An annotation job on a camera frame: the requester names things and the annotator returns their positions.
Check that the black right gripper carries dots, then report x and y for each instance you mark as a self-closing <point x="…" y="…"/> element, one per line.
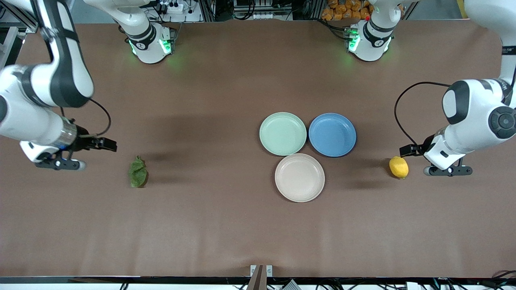
<point x="83" y="139"/>

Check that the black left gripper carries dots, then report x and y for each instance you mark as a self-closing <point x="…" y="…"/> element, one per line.
<point x="426" y="144"/>

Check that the yellow lemon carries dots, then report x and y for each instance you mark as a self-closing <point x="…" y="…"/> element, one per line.
<point x="398" y="167"/>

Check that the green lettuce leaf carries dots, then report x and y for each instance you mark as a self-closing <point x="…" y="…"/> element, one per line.
<point x="137" y="172"/>

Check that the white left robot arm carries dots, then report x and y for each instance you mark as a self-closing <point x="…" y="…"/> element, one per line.
<point x="475" y="117"/>

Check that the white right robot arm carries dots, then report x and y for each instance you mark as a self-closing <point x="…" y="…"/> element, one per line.
<point x="40" y="84"/>

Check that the blue plate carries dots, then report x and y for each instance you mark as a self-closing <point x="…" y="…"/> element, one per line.
<point x="332" y="135"/>

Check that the beige plate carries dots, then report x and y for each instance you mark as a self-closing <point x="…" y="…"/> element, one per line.
<point x="299" y="177"/>

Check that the light green plate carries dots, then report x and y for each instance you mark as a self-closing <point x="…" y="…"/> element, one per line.
<point x="283" y="133"/>

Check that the orange items bin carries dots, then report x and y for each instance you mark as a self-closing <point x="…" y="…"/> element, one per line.
<point x="342" y="10"/>

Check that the grey equipment rack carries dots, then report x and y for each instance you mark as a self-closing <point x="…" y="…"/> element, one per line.
<point x="262" y="9"/>

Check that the aluminium frame profile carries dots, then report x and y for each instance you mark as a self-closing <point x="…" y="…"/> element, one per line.
<point x="18" y="18"/>

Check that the metal table edge bracket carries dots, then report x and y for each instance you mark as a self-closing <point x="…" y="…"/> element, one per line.
<point x="261" y="276"/>

